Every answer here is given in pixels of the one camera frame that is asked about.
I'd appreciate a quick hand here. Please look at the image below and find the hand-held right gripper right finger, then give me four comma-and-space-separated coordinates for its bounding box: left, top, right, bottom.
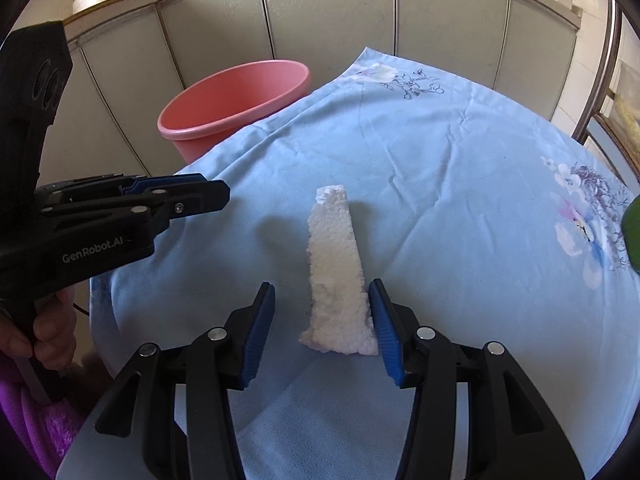
367, 279, 559, 480

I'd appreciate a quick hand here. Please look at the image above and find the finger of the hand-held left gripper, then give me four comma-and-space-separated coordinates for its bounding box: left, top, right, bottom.
45, 173, 209, 206
44, 181, 231, 221

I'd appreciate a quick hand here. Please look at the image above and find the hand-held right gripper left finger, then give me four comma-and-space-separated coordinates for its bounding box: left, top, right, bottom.
94, 282, 276, 480

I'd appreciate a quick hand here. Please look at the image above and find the white foam piece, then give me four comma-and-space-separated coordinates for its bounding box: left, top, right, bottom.
299, 185, 380, 357

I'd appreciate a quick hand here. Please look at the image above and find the pink plastic bucket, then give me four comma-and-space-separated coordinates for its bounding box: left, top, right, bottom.
157, 60, 312, 165

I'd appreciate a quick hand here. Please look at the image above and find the person's left hand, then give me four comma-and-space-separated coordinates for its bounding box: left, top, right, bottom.
0, 287, 76, 371

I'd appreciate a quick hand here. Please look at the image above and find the light blue floral cloth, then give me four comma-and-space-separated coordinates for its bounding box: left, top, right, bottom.
90, 47, 640, 480

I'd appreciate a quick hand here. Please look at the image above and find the row of grey cabinet doors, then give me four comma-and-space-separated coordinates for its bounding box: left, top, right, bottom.
67, 0, 584, 181

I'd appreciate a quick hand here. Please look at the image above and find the green object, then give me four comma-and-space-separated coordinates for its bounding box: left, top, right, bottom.
621, 195, 640, 276

